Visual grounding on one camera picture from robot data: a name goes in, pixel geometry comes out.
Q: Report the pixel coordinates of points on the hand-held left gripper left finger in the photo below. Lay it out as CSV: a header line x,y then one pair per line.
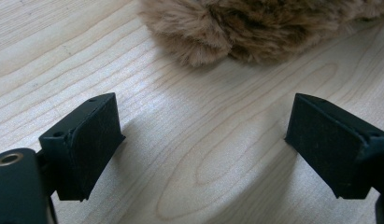
x,y
87,146

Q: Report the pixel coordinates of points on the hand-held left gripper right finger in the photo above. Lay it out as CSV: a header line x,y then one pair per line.
x,y
329,146

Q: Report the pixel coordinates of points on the brown plush toy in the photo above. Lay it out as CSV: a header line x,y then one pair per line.
x,y
242,28

